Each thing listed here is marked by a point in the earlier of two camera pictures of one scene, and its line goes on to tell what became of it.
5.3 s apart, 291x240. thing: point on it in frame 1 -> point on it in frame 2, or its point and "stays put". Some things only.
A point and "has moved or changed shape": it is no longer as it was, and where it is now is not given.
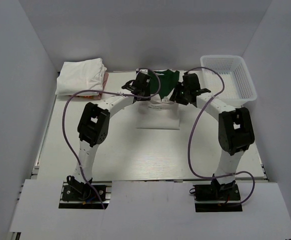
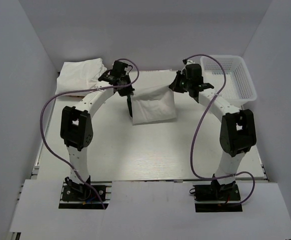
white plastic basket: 238,88 stays put
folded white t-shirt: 81,75 stays put
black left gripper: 143,92 -> 126,90
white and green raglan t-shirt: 160,112 has moved or changed shape
